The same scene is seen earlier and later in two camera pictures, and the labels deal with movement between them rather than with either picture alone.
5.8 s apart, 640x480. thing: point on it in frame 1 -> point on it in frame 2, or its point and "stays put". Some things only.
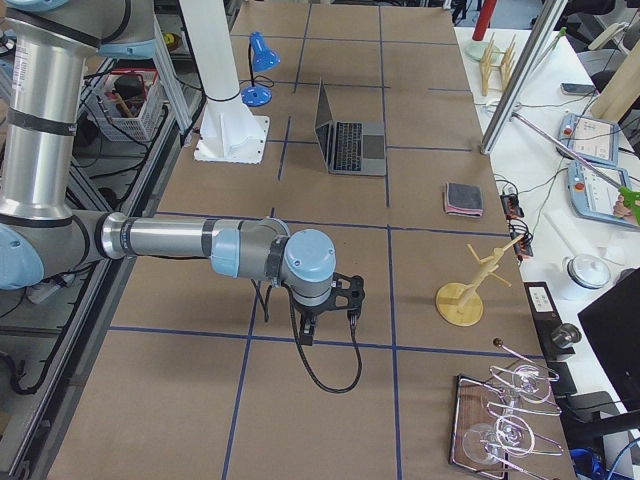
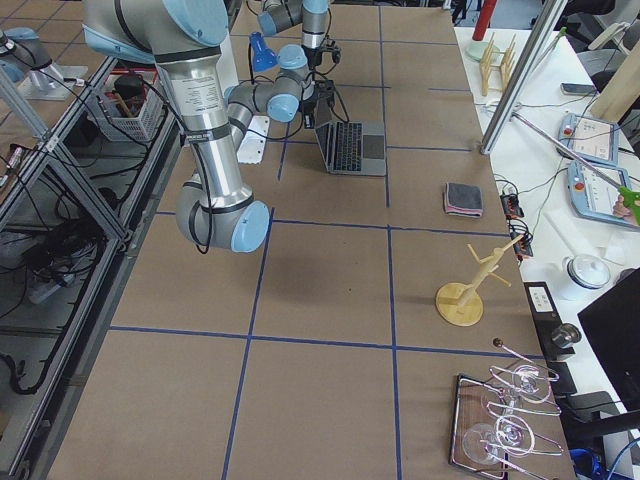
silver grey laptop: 349,147 stays put
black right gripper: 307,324 -> 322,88
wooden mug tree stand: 462,304 stays put
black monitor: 613,325 stays put
